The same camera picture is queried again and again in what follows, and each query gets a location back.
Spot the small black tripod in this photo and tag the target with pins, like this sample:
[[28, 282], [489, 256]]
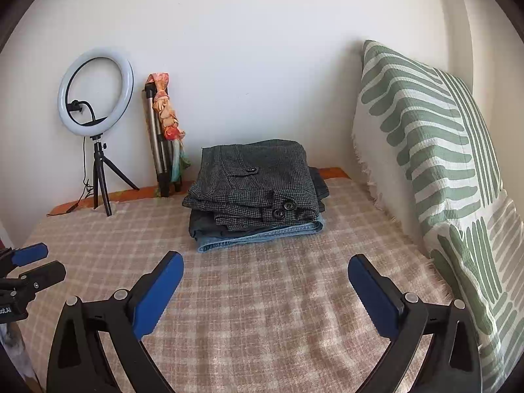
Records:
[[100, 172]]

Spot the green striped pillow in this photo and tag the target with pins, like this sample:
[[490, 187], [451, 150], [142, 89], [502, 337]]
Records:
[[430, 131]]

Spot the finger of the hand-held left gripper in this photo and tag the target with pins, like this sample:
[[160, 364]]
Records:
[[30, 254], [45, 276]]

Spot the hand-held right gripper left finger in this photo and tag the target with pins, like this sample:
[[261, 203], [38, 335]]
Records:
[[157, 294]]

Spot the pink checked blanket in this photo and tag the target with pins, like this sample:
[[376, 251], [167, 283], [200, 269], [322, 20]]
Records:
[[245, 294]]

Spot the dark blue folded pants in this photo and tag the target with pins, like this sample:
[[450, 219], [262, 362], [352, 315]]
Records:
[[321, 190]]

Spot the silver folded tripod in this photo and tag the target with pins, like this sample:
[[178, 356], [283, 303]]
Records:
[[153, 131]]

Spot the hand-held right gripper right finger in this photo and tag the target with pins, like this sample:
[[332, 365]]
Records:
[[374, 294]]

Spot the black gooseneck phone holder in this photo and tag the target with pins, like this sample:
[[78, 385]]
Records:
[[75, 106]]

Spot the grey tweed pants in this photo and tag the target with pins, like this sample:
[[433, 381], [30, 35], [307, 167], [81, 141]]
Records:
[[254, 188]]

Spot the light blue folded jeans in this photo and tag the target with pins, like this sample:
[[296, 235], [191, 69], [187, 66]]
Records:
[[262, 235]]

